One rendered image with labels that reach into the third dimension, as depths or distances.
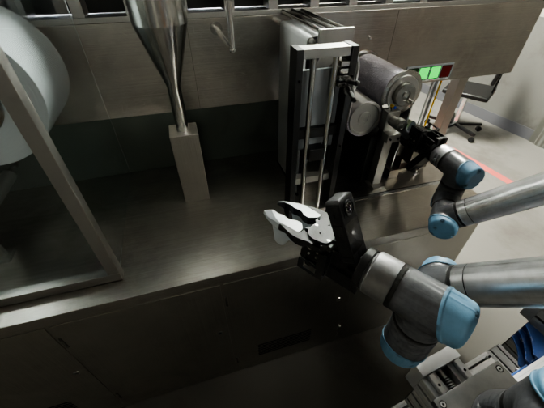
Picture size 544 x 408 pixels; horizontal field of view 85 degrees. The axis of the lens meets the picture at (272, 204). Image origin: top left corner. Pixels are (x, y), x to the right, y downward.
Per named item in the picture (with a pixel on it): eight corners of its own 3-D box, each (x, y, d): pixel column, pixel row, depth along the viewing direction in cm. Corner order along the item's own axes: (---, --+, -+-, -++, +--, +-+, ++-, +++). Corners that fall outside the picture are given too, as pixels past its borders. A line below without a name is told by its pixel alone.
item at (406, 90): (412, 78, 93) (418, 95, 98) (408, 76, 95) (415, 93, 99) (392, 95, 95) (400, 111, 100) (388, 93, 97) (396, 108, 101)
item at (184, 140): (179, 209, 107) (129, 29, 70) (177, 186, 117) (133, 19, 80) (218, 201, 110) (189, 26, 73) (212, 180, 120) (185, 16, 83)
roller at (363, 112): (346, 137, 103) (352, 104, 95) (317, 108, 121) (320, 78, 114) (376, 133, 106) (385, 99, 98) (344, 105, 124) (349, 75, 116)
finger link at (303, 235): (274, 234, 52) (319, 255, 49) (274, 227, 51) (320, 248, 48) (286, 221, 56) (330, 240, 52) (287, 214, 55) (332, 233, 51)
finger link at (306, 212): (275, 221, 62) (306, 245, 57) (278, 197, 59) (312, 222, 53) (286, 216, 64) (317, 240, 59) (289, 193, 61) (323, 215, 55)
